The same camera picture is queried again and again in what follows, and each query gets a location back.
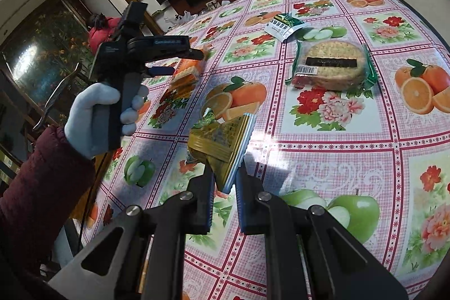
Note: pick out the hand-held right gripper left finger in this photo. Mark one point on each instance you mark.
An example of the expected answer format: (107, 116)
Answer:
(207, 201)

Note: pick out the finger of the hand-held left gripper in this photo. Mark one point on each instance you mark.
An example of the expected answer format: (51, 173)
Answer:
(163, 70)
(182, 54)

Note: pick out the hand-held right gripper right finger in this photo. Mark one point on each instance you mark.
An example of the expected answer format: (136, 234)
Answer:
(242, 205)

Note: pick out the orange biscuit packet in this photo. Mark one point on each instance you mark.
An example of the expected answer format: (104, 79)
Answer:
(184, 75)

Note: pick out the gold green triangular packet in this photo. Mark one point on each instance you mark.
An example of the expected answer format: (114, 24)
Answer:
(218, 142)

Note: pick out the person's left forearm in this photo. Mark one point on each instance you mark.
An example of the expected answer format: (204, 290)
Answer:
(35, 198)

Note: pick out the person's left hand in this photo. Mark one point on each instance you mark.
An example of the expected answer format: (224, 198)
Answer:
(82, 124)

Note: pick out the white plastic bag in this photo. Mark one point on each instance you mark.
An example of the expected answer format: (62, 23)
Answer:
(186, 17)

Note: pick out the dark wooden chair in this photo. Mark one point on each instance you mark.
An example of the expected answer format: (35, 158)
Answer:
(47, 106)

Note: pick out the green white snack packet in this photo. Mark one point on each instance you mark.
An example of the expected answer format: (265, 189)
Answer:
(281, 26)

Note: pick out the round cracker packet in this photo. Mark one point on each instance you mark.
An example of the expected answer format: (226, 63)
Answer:
(330, 75)

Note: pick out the glossy flower wall picture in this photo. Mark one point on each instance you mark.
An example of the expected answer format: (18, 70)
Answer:
(42, 50)

